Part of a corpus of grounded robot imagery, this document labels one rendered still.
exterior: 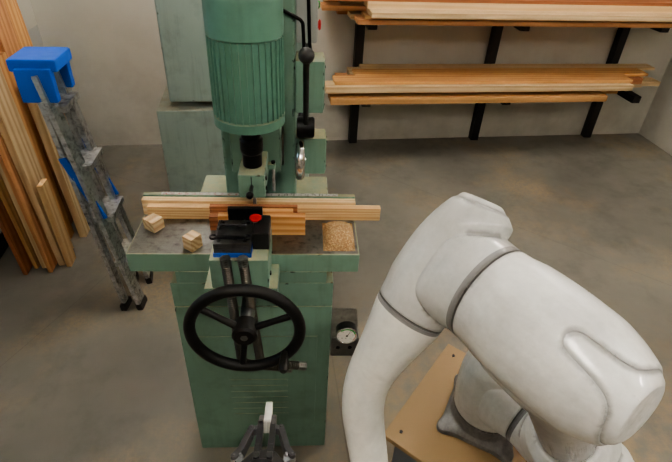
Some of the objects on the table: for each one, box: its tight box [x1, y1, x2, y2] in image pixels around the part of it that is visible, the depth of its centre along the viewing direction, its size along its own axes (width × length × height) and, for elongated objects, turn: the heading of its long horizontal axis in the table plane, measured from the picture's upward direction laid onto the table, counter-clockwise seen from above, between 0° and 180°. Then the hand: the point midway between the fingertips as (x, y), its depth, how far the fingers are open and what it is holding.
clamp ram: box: [227, 206, 263, 220], centre depth 127 cm, size 9×8×9 cm
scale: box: [161, 192, 338, 197], centre depth 140 cm, size 50×1×1 cm, turn 89°
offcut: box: [182, 230, 203, 253], centre depth 127 cm, size 3×4×4 cm
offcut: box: [142, 213, 165, 233], centre depth 133 cm, size 4×4×3 cm
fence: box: [143, 192, 355, 199], centre depth 142 cm, size 60×2×6 cm, turn 89°
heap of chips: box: [322, 221, 355, 251], centre depth 134 cm, size 8×12×3 cm
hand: (268, 416), depth 108 cm, fingers closed
